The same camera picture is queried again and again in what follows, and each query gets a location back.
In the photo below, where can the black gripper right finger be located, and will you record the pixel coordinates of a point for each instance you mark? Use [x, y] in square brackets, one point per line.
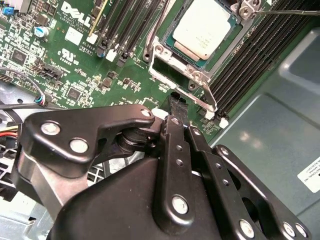
[210, 160]

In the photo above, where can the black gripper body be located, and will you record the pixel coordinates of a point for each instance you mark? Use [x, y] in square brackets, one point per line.
[112, 200]

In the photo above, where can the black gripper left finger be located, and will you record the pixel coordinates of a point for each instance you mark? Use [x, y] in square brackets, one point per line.
[105, 117]

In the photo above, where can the silver green CPU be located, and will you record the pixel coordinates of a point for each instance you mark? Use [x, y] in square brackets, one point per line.
[202, 27]

